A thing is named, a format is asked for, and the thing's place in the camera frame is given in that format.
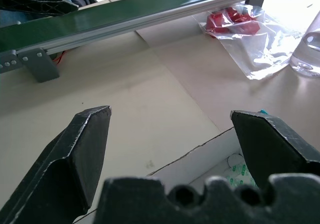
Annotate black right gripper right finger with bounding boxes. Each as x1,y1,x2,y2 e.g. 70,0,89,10
229,109,320,189

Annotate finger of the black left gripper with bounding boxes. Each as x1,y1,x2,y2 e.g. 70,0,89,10
0,0,80,17

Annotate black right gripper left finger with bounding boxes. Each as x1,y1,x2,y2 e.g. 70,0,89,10
0,105,113,224

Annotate white cardboard box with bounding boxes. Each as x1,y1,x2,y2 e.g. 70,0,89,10
146,127,260,224

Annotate white desiccant packet, green print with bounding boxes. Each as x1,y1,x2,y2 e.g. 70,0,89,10
226,153,259,189

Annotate clear plastic water bottle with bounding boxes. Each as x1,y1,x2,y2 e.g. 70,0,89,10
289,13,320,79

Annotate clear plastic bag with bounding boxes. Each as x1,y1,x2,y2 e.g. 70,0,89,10
198,4,310,81

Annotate red blocks in bag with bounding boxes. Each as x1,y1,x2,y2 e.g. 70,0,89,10
206,6,261,39

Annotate red wire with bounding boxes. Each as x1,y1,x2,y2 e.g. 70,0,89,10
52,50,66,65

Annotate green conveyor belt, aluminium frame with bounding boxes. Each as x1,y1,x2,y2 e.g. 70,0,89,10
0,0,301,75

